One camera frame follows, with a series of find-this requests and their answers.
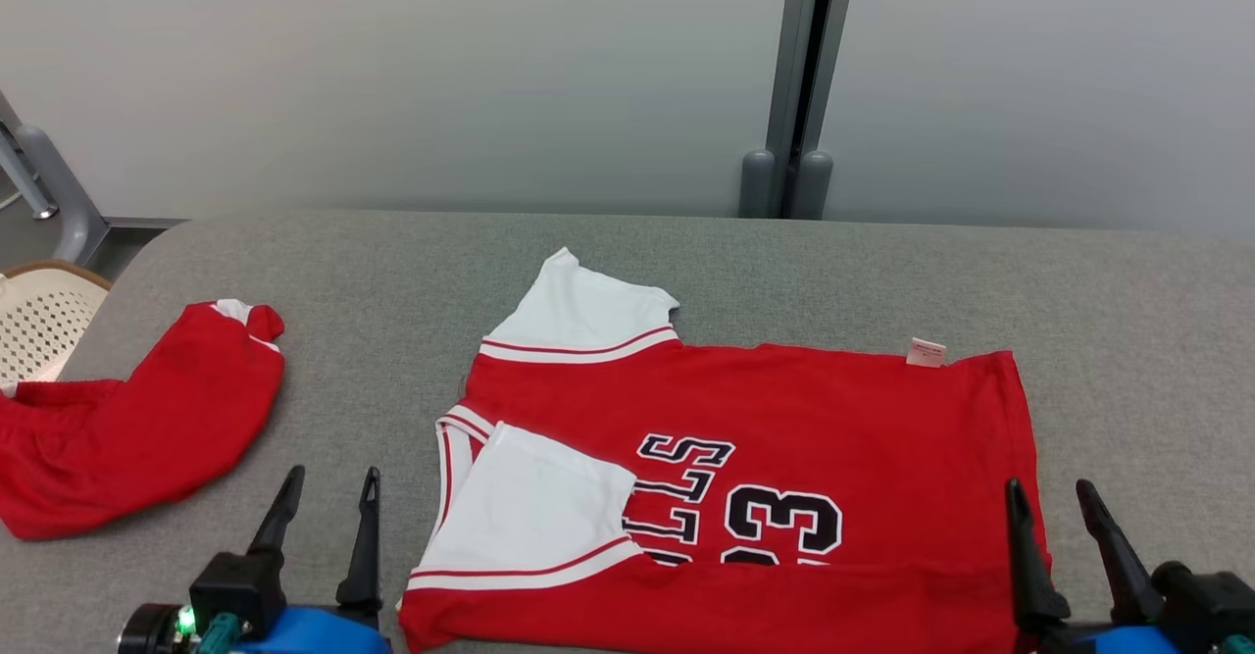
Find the right gripper blue body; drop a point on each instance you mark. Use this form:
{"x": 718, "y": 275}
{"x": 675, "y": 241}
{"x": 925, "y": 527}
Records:
{"x": 1128, "y": 640}

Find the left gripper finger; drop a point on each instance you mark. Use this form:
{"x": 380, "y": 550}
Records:
{"x": 365, "y": 556}
{"x": 279, "y": 522}

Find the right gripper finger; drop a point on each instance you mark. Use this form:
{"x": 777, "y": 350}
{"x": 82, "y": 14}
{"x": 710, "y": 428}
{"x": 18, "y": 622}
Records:
{"x": 1029, "y": 566}
{"x": 1123, "y": 561}

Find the left gripper blue body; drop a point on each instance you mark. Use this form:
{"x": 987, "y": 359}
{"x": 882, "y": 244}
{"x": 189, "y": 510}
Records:
{"x": 314, "y": 632}

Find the red shorts white trim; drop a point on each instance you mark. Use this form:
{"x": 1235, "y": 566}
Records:
{"x": 127, "y": 438}

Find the red white basketball jersey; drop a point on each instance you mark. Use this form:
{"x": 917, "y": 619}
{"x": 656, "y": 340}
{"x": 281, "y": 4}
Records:
{"x": 784, "y": 409}

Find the black left wrist motor cylinder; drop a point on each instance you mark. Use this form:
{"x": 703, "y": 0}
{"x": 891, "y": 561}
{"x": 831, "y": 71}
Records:
{"x": 147, "y": 632}

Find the white perforated laundry basket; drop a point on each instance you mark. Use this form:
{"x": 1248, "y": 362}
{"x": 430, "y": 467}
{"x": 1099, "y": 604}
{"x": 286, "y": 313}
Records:
{"x": 44, "y": 316}

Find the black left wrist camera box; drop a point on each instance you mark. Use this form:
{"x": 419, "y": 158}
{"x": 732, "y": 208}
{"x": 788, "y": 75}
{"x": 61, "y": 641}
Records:
{"x": 230, "y": 590}

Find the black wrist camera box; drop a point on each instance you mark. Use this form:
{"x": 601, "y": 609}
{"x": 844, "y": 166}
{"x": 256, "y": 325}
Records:
{"x": 1206, "y": 600}
{"x": 230, "y": 590}

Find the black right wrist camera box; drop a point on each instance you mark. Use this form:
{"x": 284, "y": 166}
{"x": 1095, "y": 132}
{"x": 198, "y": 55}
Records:
{"x": 1206, "y": 600}

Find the teal left camera connector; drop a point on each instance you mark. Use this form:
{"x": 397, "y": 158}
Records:
{"x": 221, "y": 632}

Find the teal camera connector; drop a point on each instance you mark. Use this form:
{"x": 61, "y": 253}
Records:
{"x": 1240, "y": 644}
{"x": 221, "y": 632}

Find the teal right camera connector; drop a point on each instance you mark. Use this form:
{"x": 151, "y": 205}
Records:
{"x": 1240, "y": 644}

